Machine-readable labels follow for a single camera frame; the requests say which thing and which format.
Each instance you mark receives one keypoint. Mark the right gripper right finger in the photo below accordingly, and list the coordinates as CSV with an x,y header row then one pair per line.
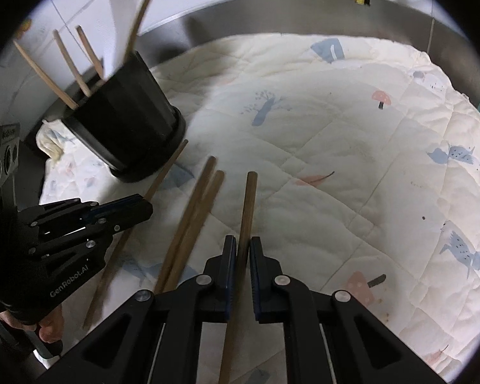
x,y
329,338

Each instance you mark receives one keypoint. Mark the black utensil holder cup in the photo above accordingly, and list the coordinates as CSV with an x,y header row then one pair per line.
x,y
129,123

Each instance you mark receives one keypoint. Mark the person's left hand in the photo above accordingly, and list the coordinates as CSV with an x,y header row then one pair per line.
x,y
51,328

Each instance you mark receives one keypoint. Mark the white rice paddle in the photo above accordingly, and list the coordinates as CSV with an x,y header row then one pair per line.
x,y
123,14

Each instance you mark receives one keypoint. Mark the chopstick in cup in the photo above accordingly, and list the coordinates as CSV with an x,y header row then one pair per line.
x,y
97,64
45,78
70,63

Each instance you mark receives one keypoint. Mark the chopstick in cup right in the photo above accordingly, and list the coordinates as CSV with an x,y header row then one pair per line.
x,y
97,64

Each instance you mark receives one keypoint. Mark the quilted cream cloth mat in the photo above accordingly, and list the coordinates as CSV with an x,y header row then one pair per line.
x,y
368,165

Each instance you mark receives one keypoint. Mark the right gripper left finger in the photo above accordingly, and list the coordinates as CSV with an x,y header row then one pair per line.
x,y
153,338

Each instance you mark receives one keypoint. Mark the chopstick in cup leftmost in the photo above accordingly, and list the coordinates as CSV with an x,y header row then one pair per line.
x,y
45,78

